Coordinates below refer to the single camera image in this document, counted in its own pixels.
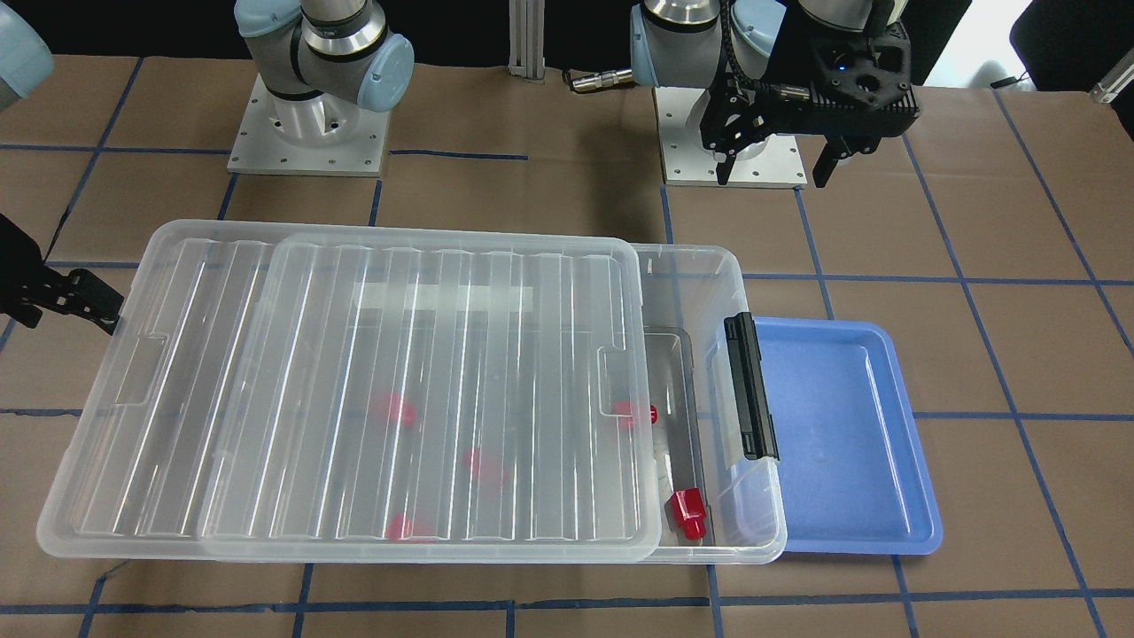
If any aluminium frame post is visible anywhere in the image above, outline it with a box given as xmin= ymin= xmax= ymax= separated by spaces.
xmin=506 ymin=0 xmax=547 ymax=83

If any clear plastic box lid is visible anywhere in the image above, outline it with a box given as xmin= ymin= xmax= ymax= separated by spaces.
xmin=36 ymin=221 xmax=663 ymax=563

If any red block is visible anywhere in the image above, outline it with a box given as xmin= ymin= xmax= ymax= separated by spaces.
xmin=612 ymin=402 xmax=659 ymax=432
xmin=384 ymin=513 xmax=438 ymax=544
xmin=369 ymin=391 xmax=418 ymax=429
xmin=668 ymin=487 xmax=708 ymax=541
xmin=462 ymin=446 xmax=511 ymax=492

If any blue plastic tray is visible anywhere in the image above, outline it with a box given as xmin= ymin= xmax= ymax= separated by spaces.
xmin=755 ymin=316 xmax=943 ymax=556

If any brown paper table cover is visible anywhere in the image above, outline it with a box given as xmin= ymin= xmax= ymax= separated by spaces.
xmin=1 ymin=56 xmax=1133 ymax=637

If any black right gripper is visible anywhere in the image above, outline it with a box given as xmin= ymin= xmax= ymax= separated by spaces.
xmin=1 ymin=214 xmax=125 ymax=337

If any red block under lid front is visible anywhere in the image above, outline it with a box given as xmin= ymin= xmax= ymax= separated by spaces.
xmin=384 ymin=513 xmax=438 ymax=544

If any clear plastic storage box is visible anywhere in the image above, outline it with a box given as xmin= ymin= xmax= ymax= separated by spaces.
xmin=198 ymin=241 xmax=788 ymax=565

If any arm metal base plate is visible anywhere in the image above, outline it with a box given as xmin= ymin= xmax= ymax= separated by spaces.
xmin=227 ymin=77 xmax=392 ymax=178
xmin=655 ymin=88 xmax=809 ymax=189

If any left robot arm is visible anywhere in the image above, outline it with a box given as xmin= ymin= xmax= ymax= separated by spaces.
xmin=631 ymin=1 xmax=922 ymax=189

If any metal cable connector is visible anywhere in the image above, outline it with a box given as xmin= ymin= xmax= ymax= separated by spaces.
xmin=562 ymin=69 xmax=635 ymax=94

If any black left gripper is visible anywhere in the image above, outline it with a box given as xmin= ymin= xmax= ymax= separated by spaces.
xmin=700 ymin=1 xmax=922 ymax=189

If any black box latch handle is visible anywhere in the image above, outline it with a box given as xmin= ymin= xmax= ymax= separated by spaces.
xmin=722 ymin=311 xmax=781 ymax=461

